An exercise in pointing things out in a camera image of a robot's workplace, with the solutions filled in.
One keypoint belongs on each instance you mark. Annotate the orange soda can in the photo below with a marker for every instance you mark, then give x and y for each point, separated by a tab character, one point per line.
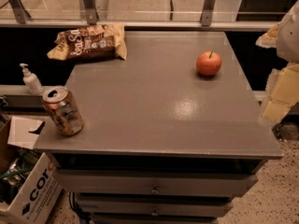
61	106

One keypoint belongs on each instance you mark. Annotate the brown chip bag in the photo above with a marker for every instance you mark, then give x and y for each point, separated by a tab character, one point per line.
92	42

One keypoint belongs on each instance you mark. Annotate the metal window railing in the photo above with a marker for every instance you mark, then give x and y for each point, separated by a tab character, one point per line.
244	15

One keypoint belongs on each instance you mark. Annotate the white pump bottle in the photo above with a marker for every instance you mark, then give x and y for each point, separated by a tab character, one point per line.
31	80

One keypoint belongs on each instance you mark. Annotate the grey drawer cabinet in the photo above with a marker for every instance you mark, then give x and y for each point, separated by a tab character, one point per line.
161	144

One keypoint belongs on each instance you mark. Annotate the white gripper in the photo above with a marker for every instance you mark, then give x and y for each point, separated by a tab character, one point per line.
290	36

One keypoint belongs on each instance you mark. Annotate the red apple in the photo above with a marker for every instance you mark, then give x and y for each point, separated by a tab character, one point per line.
208	63

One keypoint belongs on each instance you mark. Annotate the white cardboard box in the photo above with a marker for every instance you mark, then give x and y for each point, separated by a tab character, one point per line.
28	189

